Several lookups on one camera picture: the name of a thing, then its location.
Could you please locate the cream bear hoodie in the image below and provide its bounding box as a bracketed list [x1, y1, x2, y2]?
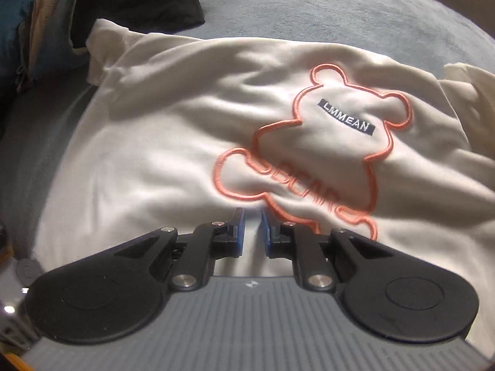
[30, 18, 495, 358]

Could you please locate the grey fleece bed blanket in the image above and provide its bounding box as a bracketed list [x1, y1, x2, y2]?
[1, 0, 494, 258]

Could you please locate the blue pillow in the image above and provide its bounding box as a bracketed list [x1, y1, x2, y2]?
[0, 0, 84, 78]

